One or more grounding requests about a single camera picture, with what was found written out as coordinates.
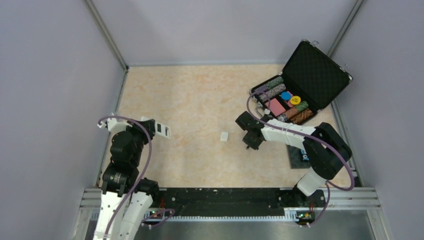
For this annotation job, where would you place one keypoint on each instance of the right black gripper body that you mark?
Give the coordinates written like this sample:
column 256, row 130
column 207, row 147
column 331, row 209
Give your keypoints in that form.
column 251, row 141

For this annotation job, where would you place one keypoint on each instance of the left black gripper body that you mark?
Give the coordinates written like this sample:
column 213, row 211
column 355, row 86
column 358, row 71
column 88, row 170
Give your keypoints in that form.
column 139, row 133

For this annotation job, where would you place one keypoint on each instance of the white remote control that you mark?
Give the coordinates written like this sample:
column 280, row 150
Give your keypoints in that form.
column 157, row 128

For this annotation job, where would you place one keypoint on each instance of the white battery cover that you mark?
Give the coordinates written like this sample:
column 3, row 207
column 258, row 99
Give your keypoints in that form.
column 224, row 137

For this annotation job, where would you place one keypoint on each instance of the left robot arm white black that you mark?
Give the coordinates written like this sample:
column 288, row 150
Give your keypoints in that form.
column 125, row 195

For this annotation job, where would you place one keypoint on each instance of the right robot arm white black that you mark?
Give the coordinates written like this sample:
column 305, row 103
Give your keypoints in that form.
column 328, row 153

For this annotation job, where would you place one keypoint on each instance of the pink card deck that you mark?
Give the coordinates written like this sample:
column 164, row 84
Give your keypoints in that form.
column 275, row 107

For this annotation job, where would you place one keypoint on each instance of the blue round chip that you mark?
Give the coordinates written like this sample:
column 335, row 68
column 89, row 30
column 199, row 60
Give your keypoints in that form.
column 286, row 96

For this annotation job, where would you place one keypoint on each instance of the yellow round chip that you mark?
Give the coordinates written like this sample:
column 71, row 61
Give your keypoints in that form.
column 295, row 100

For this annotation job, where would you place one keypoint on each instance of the blue owl toy figure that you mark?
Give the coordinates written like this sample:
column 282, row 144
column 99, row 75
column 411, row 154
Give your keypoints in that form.
column 304, row 155

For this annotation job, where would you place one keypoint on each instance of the black poker chip case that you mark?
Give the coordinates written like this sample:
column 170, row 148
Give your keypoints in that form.
column 309, row 74

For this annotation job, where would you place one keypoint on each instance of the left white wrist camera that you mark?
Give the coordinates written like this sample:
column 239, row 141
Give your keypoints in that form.
column 113, row 123

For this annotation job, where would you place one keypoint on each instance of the black studded base plate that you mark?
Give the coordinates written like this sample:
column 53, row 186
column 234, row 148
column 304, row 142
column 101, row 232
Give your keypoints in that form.
column 295, row 158

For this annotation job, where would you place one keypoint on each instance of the black mounting rail base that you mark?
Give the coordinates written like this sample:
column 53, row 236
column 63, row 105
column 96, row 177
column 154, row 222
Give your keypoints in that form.
column 235, row 202

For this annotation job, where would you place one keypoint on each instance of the aluminium frame rail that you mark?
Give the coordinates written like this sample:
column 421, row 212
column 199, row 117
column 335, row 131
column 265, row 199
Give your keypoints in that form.
column 358, row 199

